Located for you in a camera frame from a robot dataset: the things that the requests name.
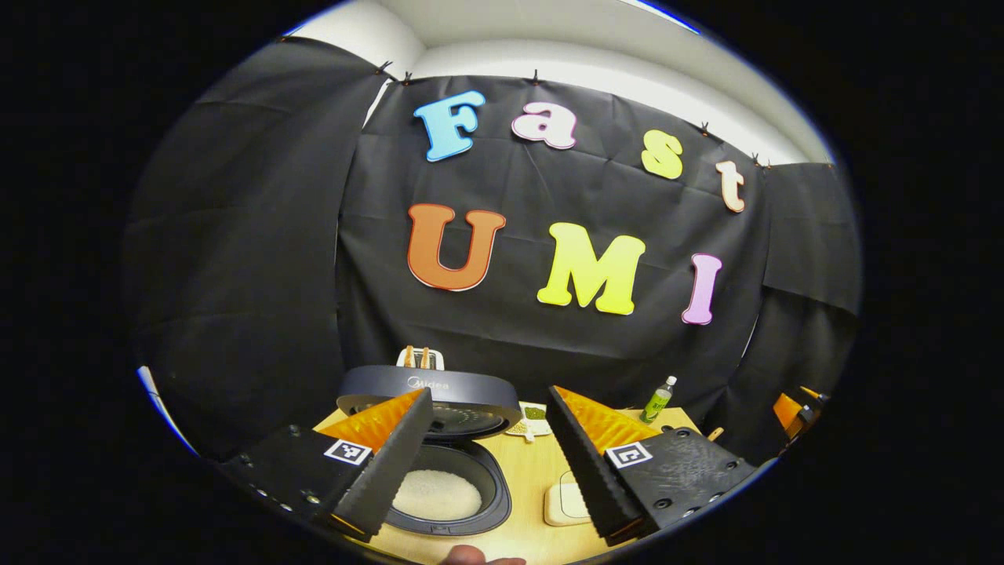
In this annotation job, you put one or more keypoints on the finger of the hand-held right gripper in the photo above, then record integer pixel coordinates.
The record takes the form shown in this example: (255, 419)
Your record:
(787, 412)

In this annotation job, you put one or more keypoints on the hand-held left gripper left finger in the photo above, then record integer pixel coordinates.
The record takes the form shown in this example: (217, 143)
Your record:
(388, 467)

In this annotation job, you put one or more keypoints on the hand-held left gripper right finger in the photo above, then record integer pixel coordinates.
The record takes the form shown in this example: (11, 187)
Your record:
(592, 471)

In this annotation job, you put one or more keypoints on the clear glass rice dish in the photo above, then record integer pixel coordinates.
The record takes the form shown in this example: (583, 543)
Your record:
(561, 502)

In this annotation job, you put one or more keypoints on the wooden spoon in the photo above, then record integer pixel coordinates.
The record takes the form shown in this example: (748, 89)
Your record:
(714, 433)

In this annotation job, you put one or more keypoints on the dark grey rice cooker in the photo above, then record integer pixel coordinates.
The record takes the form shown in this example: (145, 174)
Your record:
(463, 388)

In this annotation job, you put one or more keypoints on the white divided bean dish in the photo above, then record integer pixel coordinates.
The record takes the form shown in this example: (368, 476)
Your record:
(535, 414)

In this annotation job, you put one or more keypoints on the green tea bottle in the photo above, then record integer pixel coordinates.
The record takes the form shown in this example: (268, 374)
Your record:
(656, 404)

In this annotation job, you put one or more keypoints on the white toaster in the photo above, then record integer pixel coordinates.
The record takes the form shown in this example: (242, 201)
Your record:
(418, 362)

